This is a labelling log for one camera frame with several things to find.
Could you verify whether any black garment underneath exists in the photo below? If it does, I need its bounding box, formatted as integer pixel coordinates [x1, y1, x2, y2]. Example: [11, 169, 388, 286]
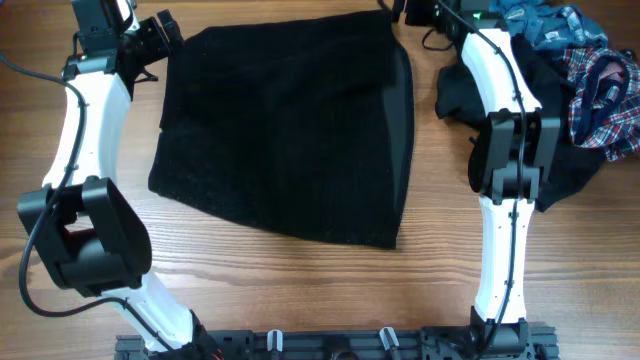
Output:
[435, 35, 606, 212]

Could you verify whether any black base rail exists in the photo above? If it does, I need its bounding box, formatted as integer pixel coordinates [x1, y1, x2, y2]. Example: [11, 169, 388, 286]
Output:
[113, 322, 559, 360]

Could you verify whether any black knit sweater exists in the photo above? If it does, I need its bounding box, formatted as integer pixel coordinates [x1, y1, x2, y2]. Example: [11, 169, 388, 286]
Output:
[148, 10, 415, 249]

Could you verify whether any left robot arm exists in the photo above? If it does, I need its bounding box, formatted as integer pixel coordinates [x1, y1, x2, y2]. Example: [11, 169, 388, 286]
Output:
[18, 0, 223, 359]

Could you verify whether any blue patterned garment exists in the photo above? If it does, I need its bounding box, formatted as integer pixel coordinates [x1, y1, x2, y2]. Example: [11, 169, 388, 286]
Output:
[490, 0, 609, 51]

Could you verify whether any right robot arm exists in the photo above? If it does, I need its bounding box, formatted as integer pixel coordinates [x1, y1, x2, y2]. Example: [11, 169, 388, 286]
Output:
[417, 1, 560, 360]

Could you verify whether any left black camera cable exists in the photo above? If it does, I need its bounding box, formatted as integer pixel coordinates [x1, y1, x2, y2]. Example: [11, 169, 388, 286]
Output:
[0, 52, 176, 354]

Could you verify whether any red plaid shirt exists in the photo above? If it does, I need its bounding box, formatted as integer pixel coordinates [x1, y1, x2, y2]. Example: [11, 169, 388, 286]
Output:
[560, 48, 639, 162]

